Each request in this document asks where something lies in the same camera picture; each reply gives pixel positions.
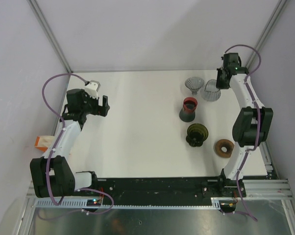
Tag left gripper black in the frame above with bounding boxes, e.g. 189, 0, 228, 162
80, 89, 109, 117

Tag clear glass carafe server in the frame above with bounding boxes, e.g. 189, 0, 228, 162
200, 79, 221, 102

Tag clear glass dripper cone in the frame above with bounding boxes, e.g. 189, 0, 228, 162
185, 76, 204, 95

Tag brown wooden dripper ring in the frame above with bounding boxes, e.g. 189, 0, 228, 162
215, 139, 235, 160

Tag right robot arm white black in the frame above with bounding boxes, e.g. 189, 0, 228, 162
216, 53, 273, 196

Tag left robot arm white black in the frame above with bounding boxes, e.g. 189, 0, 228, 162
30, 89, 110, 198

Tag red black coffee dripper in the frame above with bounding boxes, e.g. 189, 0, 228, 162
179, 97, 197, 122

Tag olive green dripper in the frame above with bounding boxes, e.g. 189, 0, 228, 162
186, 123, 209, 147

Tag orange white box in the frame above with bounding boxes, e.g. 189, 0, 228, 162
34, 136, 54, 152

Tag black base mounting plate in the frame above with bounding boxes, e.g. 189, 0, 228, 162
90, 177, 246, 204

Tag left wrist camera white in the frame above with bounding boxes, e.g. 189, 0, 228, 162
84, 80, 100, 99

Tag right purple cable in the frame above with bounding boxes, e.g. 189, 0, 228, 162
222, 44, 262, 222

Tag purple cable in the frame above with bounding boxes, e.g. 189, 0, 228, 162
222, 44, 262, 222
37, 73, 114, 220

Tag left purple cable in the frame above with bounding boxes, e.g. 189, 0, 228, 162
37, 73, 114, 220

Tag right aluminium frame post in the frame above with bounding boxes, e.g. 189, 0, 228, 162
245, 0, 290, 71

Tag aluminium frame post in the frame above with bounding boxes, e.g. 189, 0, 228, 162
245, 0, 290, 71
27, 0, 72, 72

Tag grey cable duct rail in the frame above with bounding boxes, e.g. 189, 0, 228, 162
33, 197, 223, 209

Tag left aluminium frame post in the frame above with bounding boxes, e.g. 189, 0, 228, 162
27, 0, 72, 72

